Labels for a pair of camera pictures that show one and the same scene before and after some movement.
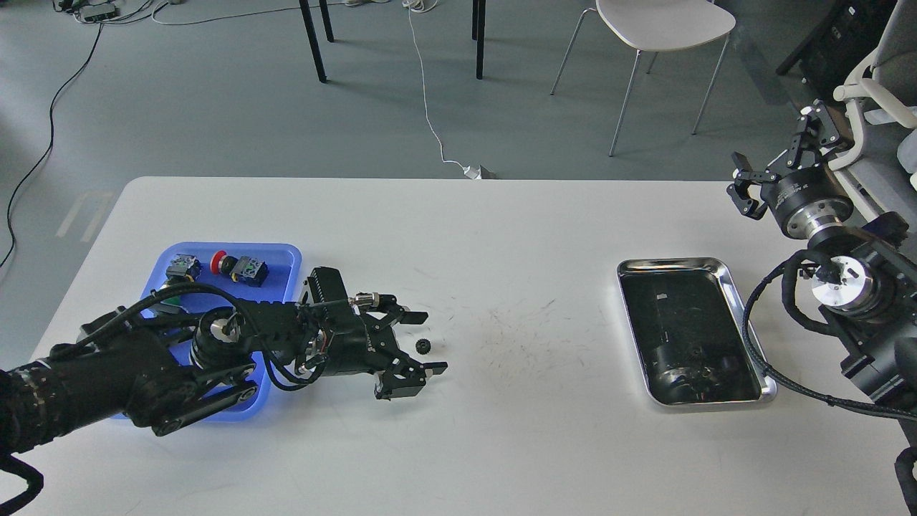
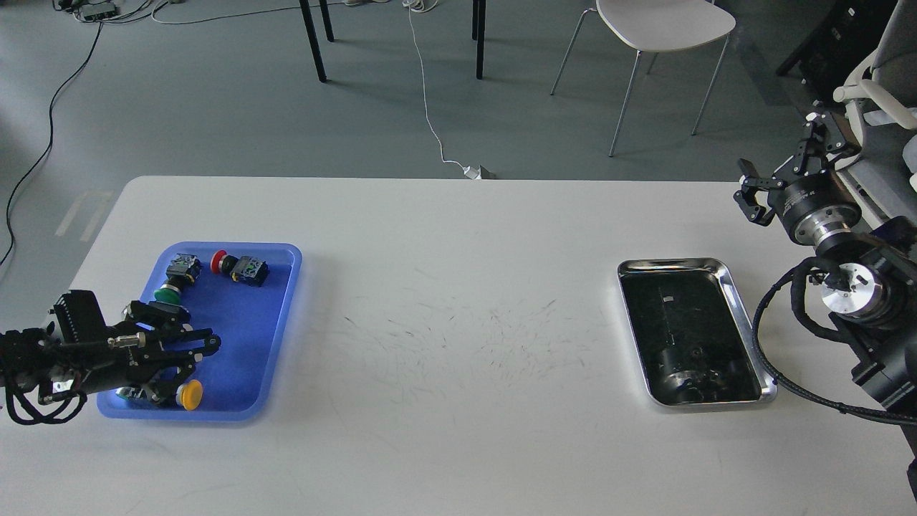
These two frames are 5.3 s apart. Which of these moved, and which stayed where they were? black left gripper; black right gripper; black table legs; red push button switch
Moved: black left gripper
Stayed: black table legs; red push button switch; black right gripper
